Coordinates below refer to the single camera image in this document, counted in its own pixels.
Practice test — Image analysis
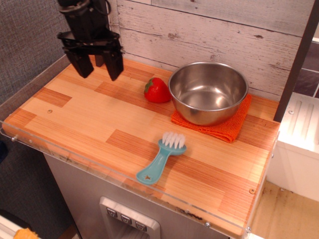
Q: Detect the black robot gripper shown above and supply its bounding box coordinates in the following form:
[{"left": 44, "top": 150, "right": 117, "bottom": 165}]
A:
[{"left": 57, "top": 7, "right": 124, "bottom": 81}]

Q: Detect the blue brush with white bristles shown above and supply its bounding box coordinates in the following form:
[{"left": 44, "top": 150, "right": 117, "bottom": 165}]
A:
[{"left": 136, "top": 132, "right": 187, "bottom": 185}]

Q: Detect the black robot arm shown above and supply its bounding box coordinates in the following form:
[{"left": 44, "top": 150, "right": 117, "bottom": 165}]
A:
[{"left": 57, "top": 0, "right": 124, "bottom": 81}]

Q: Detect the metal bowl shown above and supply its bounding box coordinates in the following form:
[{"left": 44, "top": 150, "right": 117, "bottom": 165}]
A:
[{"left": 168, "top": 62, "right": 249, "bottom": 126}]

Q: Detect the red toy strawberry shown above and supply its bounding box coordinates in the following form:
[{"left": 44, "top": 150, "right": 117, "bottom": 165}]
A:
[{"left": 144, "top": 77, "right": 171, "bottom": 103}]

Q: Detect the clear acrylic edge guard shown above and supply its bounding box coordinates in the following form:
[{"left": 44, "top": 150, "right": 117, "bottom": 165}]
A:
[{"left": 1, "top": 123, "right": 250, "bottom": 239}]

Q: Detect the orange folded cloth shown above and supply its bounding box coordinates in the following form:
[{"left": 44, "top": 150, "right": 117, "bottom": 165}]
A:
[{"left": 171, "top": 94, "right": 252, "bottom": 143}]

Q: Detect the grey toy fridge cabinet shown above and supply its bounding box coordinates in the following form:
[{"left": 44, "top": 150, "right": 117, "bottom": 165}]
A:
[{"left": 45, "top": 155, "right": 227, "bottom": 239}]

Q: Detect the silver dispenser button panel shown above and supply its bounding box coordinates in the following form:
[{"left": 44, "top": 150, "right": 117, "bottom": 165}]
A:
[{"left": 99, "top": 196, "right": 161, "bottom": 239}]

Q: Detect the yellow object at corner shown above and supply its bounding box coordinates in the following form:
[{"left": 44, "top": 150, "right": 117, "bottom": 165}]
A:
[{"left": 13, "top": 228, "right": 39, "bottom": 239}]

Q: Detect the white toy sink unit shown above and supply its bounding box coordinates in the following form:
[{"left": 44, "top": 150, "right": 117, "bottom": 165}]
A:
[{"left": 265, "top": 37, "right": 319, "bottom": 202}]

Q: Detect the dark grey vertical post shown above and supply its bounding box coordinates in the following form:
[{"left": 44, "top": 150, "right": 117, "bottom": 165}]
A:
[{"left": 273, "top": 0, "right": 319, "bottom": 122}]

